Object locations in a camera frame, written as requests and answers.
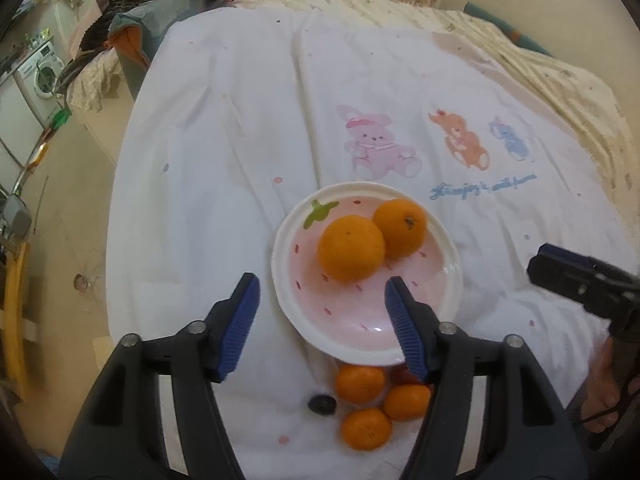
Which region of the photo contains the pink strawberry ceramic plate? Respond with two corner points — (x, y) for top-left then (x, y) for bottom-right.
(271, 182), (463, 366)

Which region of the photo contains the white cartoon bedsheet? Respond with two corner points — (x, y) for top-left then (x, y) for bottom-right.
(106, 8), (638, 479)

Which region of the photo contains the person's right hand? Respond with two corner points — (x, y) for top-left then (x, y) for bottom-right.
(580, 338), (639, 434)

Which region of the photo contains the small mandarin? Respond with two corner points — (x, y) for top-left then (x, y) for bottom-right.
(383, 385), (432, 422)
(335, 364), (386, 405)
(340, 408), (393, 451)

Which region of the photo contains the large orange with stem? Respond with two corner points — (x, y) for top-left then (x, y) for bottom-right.
(372, 198), (428, 260)

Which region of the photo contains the large orange front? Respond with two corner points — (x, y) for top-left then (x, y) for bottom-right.
(317, 214), (386, 284)

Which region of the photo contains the pile of clothes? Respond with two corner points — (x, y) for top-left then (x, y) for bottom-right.
(55, 0), (233, 96)

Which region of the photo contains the wooden chair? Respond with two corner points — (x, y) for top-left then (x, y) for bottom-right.
(1, 242), (30, 401)

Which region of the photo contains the large red tomato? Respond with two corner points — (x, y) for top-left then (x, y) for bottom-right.
(390, 364), (423, 386)

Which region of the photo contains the white washing machine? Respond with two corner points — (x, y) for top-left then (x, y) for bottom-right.
(13, 40), (64, 126)

